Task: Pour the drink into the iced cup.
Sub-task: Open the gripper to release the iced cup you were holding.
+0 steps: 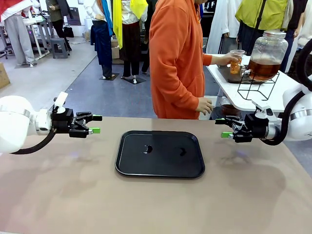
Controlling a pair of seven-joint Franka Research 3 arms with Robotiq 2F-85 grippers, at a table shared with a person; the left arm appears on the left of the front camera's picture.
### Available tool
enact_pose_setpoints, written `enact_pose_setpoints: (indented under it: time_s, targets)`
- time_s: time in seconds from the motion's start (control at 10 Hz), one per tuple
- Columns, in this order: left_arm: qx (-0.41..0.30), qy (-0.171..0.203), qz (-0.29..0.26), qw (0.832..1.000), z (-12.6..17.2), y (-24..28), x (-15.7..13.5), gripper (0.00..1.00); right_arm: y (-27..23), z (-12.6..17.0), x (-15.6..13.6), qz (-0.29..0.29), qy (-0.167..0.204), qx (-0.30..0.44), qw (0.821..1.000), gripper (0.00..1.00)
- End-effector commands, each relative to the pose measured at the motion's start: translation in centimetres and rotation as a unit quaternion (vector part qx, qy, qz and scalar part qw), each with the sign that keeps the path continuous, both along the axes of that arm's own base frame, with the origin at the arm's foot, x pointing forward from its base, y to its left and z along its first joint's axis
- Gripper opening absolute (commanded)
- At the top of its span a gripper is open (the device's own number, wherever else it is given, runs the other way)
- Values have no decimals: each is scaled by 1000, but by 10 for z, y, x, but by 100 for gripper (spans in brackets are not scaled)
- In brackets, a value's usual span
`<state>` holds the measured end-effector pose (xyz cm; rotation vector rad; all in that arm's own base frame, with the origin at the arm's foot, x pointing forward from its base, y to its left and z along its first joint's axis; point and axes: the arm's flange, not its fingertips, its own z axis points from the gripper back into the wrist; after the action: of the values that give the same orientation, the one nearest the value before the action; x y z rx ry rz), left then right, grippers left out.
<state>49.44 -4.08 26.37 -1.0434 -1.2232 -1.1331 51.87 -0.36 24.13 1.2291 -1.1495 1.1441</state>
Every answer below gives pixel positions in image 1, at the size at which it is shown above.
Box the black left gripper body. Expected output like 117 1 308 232
52 109 89 138

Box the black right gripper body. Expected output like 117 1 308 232
233 113 269 143

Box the clear plastic cup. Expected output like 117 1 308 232
229 49 246 75

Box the person's left forearm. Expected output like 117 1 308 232
201 54 221 66

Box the person's right forearm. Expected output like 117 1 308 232
170 73 202 112

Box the brown tea drink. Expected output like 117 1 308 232
248 58 282 81

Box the glass drink dispenser jar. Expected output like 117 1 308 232
240 30 290 82

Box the person's right hand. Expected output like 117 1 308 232
196 97 214 116

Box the person's left hand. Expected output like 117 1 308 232
218 53 241 67

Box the bucket with brown liquid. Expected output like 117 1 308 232
219 103 242 117

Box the white side table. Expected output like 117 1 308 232
206 55 304 114

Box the black plastic tray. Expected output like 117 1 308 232
114 130 206 179
217 63 270 85

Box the ice cubes pile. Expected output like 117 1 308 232
230 59 243 75

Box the brown cardboard box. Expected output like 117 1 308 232
111 40 121 59
0 62 11 90

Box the grey step stool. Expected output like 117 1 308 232
50 38 71 60

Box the mannequin with blue skirt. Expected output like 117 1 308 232
84 0 120 81

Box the mannequin in black outfit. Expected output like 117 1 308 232
140 0 157 74

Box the person in orange hoodie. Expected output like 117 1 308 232
149 0 213 120

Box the mannequin with yellow scarf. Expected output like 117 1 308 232
113 0 148 85

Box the black handbag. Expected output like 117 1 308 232
63 24 75 39

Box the white metal rack table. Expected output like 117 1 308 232
23 14 53 59

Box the figure in grey trousers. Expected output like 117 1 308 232
0 0 37 67

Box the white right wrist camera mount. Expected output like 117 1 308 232
252 99 277 120

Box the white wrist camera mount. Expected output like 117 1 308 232
252 99 277 120
53 91 68 114

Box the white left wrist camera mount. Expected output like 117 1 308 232
53 91 68 114

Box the black wire dispenser stand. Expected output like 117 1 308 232
237 72 280 101

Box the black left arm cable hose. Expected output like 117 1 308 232
11 130 58 156

